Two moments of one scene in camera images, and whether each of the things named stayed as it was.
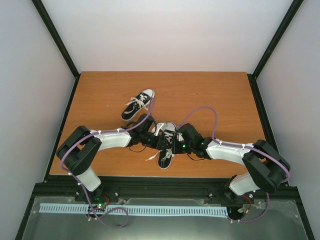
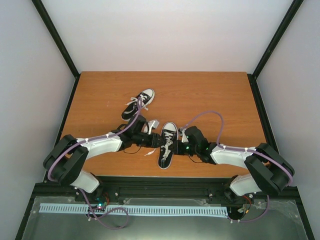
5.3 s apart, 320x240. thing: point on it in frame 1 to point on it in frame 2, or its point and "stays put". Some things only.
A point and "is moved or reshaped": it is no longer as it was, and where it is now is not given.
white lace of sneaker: (169, 151) is moved or reshaped
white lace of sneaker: (140, 101) stays put
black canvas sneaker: (139, 102) stays put
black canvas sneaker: (165, 156) stays put
